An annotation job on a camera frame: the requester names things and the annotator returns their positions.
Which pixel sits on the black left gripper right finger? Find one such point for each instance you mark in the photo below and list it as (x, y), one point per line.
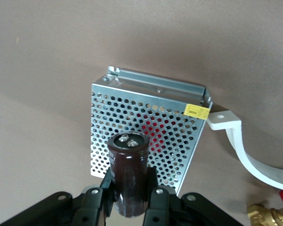
(158, 207)

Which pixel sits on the white curved bracket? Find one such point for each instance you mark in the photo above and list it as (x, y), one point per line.
(235, 136)

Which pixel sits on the perforated metal power supply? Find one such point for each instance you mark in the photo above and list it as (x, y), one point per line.
(155, 82)

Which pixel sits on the long dark brown capacitor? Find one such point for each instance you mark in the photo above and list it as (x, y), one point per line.
(129, 176)

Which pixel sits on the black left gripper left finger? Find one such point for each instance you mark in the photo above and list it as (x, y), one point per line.
(92, 207)

